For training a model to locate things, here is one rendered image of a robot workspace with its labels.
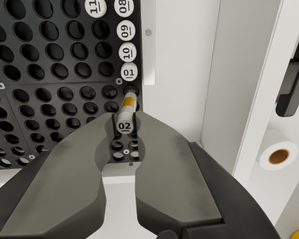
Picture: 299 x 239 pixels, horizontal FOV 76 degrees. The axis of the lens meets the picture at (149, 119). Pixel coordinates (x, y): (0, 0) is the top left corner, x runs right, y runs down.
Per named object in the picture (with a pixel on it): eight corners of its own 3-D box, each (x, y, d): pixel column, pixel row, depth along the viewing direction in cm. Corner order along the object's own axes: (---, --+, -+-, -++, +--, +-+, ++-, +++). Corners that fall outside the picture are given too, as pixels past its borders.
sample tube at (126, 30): (135, 17, 16) (134, 20, 12) (135, 32, 17) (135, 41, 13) (120, 17, 16) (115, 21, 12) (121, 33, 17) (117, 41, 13)
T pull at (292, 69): (317, 24, 14) (334, 26, 13) (284, 112, 18) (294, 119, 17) (271, 26, 14) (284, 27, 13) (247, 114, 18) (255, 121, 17)
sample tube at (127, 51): (135, 35, 17) (135, 43, 13) (136, 50, 18) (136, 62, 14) (121, 35, 17) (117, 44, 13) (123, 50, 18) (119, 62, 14)
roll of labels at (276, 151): (256, 161, 41) (267, 176, 37) (242, 142, 38) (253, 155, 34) (288, 144, 39) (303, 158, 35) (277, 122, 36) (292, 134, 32)
